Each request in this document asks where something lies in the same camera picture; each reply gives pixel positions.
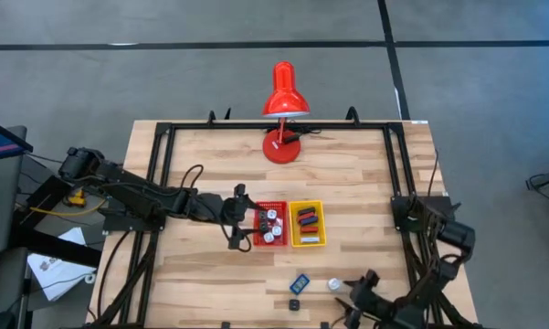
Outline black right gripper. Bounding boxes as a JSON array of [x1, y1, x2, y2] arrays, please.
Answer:
[[334, 270, 396, 329]]

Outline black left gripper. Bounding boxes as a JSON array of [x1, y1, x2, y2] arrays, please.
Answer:
[[194, 183, 259, 250]]

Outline red plastic basket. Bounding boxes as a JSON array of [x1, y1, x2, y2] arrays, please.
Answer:
[[252, 199, 289, 249]]

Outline yellow plastic basket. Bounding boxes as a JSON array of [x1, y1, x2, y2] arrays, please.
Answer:
[[288, 199, 328, 249]]

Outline red desk lamp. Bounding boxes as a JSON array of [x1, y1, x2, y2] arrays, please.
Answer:
[[261, 60, 311, 165]]

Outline black support stand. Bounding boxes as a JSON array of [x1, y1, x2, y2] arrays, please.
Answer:
[[8, 175, 105, 269]]

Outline white paper sheets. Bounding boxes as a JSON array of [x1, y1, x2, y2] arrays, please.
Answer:
[[26, 227, 98, 302]]

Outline blue-screen monitor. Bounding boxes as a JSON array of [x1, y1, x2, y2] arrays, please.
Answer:
[[0, 113, 34, 164]]

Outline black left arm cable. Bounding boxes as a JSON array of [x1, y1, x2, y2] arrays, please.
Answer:
[[178, 163, 206, 191]]

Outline thin dark cable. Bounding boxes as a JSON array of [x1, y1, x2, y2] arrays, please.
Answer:
[[427, 146, 440, 186]]

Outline yellow cable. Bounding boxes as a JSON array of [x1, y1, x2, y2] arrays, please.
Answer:
[[16, 187, 107, 218]]

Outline black floor cable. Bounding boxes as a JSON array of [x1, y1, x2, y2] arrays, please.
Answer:
[[524, 164, 549, 228]]

